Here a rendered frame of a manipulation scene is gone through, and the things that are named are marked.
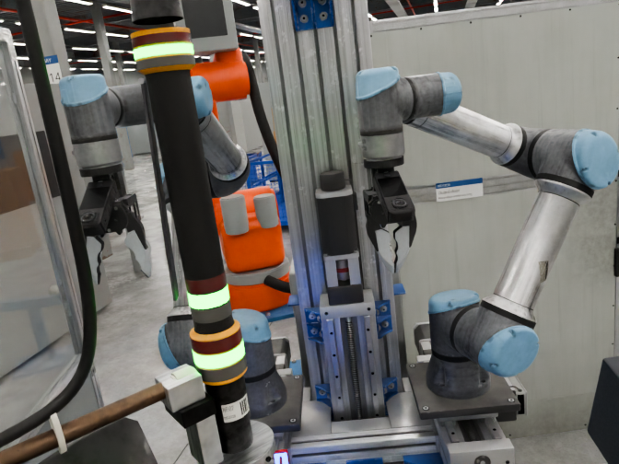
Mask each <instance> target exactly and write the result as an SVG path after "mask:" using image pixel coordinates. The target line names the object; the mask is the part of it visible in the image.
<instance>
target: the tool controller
mask: <svg viewBox="0 0 619 464"><path fill-rule="evenodd" d="M588 433H589V435H590V437H591V439H592V440H593V442H594V443H595V445H596V446H597V448H598V449H599V450H600V451H601V454H602V455H603V457H604V458H605V460H606V461H607V463H608V464H619V356H614V357H607V358H604V359H603V360H602V363H601V371H600V374H599V379H598V384H597V388H596V392H595V396H594V401H593V404H592V409H591V414H590V421H589V425H588Z"/></svg>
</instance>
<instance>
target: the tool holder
mask: <svg viewBox="0 0 619 464"><path fill-rule="evenodd" d="M186 366H188V365H187V364H185V365H181V366H179V367H177V368H174V369H172V370H170V371H168V372H166V373H163V374H161V375H159V376H156V377H155V383H156V384H157V383H159V382H162V386H163V389H164V390H165V394H166V399H164V400H161V402H162V403H163V404H164V405H165V409H166V411H167V412H168V413H169V414H170V415H171V416H172V417H173V418H174V419H175V420H176V421H177V422H178V423H179V424H180V425H181V426H182V427H183V428H184V429H186V433H187V437H188V442H189V447H190V451H191V455H192V456H193V457H194V458H195V459H196V460H197V461H198V462H199V464H268V462H270V461H271V459H272V457H273V456H274V453H275V440H274V433H273V431H272V429H271V428H270V427H269V426H268V425H266V424H265V423H261V422H258V421H253V420H250V421H251V430H252V436H253V442H252V444H251V446H250V447H249V448H247V449H246V450H244V451H242V452H239V453H237V454H226V453H223V452H222V449H221V445H220V439H219V434H218V430H217V425H216V416H215V414H216V404H215V399H214V398H213V397H212V396H210V395H209V394H208V393H207V392H205V391H204V384H203V380H202V376H201V375H200V374H199V373H198V372H196V371H195V373H193V374H190V375H189V376H187V377H183V378H181V379H179V380H177V379H172V378H171V373H173V372H176V371H178V370H180V369H183V368H184V367H186Z"/></svg>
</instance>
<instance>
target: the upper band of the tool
mask: <svg viewBox="0 0 619 464"><path fill-rule="evenodd" d="M172 31H183V32H190V29H188V28H183V27H169V28H157V29H145V30H140V31H137V32H134V33H132V34H131V39H132V38H134V37H137V36H141V35H146V34H152V33H159V32H172ZM172 43H190V44H192V43H191V42H189V41H171V42H161V43H153V44H147V45H142V46H138V47H135V48H134V50H135V49H139V48H143V47H147V46H154V45H161V44H172ZM185 54H189V55H193V53H188V52H185V53H170V54H161V55H154V56H147V57H143V58H139V59H136V60H135V61H139V60H144V59H148V58H155V57H161V56H171V55H185ZM194 67H195V64H178V65H168V66H160V67H154V68H148V69H143V70H139V71H137V72H139V73H141V74H142V75H147V74H152V73H157V72H164V71H172V70H185V69H189V70H192V69H193V68H194Z"/></svg>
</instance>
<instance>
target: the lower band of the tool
mask: <svg viewBox="0 0 619 464"><path fill-rule="evenodd" d="M234 321H235V322H234V325H233V326H232V327H231V328H229V329H228V330H226V331H222V332H219V333H215V334H208V335H203V334H198V333H196V332H195V331H194V328H193V329H192V330H191V331H190V337H191V338H192V339H193V340H195V341H198V342H211V341H217V340H221V339H224V338H227V337H228V336H230V335H232V334H234V333H235V332H237V331H238V330H239V327H240V324H239V322H238V321H237V320H235V319H234ZM241 342H242V341H241ZM238 346H239V345H237V346H236V347H234V348H233V349H230V350H228V351H226V352H223V353H220V354H224V353H227V352H230V351H232V350H234V349H235V348H237V347H238ZM193 352H194V353H195V351H193ZM196 354H198V353H196ZM199 355H203V356H211V355H219V354H199ZM243 356H244V355H243ZM243 356H242V357H241V358H240V360H241V359H242V358H243ZM240 360H239V361H240ZM239 361H237V362H239ZM237 362H236V363H237ZM236 363H234V364H232V365H235V364H236ZM232 365H227V366H224V367H219V368H202V367H200V366H198V365H197V366H198V367H199V368H201V369H204V370H217V369H222V368H226V367H229V366H232ZM246 371H247V368H246V369H245V371H244V372H243V373H242V374H240V375H239V376H237V377H234V378H232V379H230V380H227V381H223V382H216V383H211V382H205V381H203V383H205V384H206V385H210V386H221V385H226V384H228V383H231V382H234V381H236V380H237V379H239V378H240V377H242V376H243V375H244V373H245V372H246Z"/></svg>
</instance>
